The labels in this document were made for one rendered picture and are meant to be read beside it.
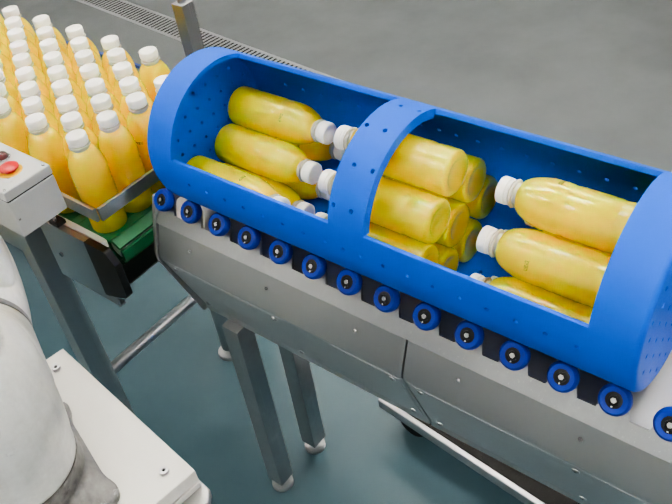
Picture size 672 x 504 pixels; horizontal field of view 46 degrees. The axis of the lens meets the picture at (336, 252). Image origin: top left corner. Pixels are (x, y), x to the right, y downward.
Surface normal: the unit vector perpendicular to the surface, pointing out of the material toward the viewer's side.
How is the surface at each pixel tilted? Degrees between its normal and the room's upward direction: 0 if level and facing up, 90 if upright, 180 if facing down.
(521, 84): 0
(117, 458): 5
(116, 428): 5
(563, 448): 70
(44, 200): 90
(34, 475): 97
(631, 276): 47
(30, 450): 93
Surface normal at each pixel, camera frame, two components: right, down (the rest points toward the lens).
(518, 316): -0.62, 0.57
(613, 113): -0.12, -0.75
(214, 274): -0.61, 0.30
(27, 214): 0.79, 0.33
